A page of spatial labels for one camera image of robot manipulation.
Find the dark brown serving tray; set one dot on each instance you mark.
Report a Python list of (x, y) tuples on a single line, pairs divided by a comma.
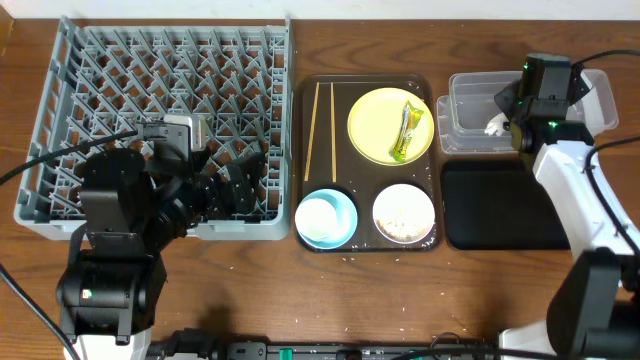
[(358, 178)]

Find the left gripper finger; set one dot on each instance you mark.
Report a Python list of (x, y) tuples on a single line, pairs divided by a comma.
[(233, 196), (247, 176)]

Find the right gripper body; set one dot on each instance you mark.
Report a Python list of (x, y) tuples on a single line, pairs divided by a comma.
[(511, 105)]

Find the clear plastic bin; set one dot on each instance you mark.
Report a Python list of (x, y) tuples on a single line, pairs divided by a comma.
[(596, 109)]

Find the grey plastic dish rack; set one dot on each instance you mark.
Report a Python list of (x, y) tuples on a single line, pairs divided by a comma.
[(103, 80)]

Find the green orange snack wrapper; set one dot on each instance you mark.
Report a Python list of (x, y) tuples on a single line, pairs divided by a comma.
[(411, 117)]

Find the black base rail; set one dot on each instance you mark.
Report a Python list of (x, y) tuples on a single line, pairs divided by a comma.
[(200, 344)]

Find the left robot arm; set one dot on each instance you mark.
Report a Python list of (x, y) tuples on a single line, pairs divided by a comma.
[(134, 208)]

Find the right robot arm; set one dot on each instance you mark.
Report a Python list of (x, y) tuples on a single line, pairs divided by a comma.
[(595, 312)]

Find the pink white bowl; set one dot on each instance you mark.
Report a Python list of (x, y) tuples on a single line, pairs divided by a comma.
[(404, 214)]

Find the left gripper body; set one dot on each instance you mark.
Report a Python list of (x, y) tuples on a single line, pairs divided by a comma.
[(220, 187)]

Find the black waste tray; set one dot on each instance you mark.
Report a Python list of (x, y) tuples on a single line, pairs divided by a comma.
[(498, 205)]

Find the light blue bowl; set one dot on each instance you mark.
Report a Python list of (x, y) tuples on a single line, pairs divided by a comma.
[(326, 219)]

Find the yellow round plate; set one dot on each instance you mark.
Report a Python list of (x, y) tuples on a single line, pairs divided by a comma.
[(375, 122)]

